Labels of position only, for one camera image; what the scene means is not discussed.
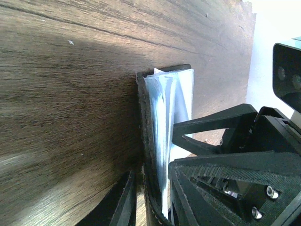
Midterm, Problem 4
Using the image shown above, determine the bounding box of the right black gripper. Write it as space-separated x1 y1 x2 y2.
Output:
172 104 301 155

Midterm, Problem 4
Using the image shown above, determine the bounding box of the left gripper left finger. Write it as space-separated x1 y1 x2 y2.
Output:
77 170 136 226

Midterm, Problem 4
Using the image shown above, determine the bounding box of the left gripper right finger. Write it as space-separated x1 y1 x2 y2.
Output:
169 152 301 226

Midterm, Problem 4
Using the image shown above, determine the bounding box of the black card holder wallet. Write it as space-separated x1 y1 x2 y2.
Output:
136 64 194 226

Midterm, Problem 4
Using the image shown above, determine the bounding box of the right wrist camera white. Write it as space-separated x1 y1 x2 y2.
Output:
272 37 301 113

